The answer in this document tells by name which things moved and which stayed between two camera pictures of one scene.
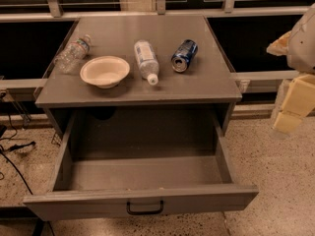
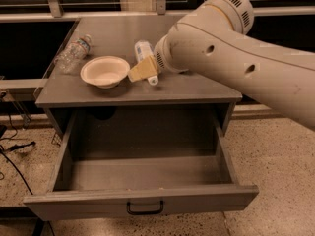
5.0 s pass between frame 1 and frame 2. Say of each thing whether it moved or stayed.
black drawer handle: stayed
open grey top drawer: stayed
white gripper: moved
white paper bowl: stayed
